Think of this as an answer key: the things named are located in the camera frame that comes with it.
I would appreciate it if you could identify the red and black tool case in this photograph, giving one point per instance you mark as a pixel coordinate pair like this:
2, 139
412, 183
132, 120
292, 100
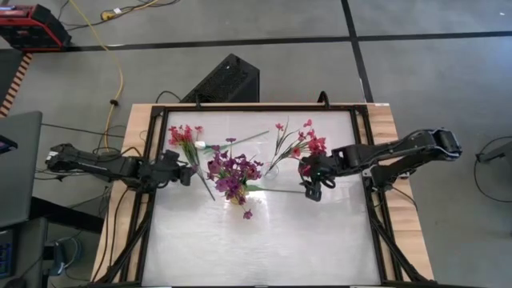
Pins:
36, 32

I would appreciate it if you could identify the clear glass vase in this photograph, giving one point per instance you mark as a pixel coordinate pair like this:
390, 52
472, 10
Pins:
272, 173

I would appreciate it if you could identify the yellow glass vase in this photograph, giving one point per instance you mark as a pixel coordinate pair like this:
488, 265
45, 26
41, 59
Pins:
236, 200

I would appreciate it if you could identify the white tabletop board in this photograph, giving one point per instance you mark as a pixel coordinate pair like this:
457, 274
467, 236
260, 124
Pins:
280, 218

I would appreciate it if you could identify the black floor cabinet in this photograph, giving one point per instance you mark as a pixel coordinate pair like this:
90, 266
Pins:
28, 248

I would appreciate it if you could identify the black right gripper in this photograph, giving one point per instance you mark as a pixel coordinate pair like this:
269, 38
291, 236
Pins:
326, 168

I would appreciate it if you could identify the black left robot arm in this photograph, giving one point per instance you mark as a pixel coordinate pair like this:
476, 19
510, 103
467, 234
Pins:
100, 166

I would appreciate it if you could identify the black desk beam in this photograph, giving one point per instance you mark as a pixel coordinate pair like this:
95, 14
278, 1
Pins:
68, 216

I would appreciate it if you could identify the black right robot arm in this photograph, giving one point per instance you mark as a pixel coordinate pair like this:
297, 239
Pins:
400, 152

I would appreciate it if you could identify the orange black striped strip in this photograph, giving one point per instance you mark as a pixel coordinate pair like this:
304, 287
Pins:
16, 84

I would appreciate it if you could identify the black metal table frame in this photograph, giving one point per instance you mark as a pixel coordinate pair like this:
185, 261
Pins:
224, 108

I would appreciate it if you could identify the black arched clamp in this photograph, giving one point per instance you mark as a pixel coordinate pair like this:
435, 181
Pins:
323, 92

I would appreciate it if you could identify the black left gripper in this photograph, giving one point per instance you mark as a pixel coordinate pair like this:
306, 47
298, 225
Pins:
166, 174

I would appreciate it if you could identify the black perforated box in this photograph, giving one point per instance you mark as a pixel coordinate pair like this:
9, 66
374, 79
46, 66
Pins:
228, 80

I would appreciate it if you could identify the grey desk top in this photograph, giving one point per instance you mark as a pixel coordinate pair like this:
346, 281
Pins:
20, 168

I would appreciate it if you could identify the black round stand base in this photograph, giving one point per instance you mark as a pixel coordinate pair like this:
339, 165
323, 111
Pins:
498, 154

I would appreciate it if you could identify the red artificial flower bunch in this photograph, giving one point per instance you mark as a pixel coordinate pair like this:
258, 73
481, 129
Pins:
182, 136
318, 145

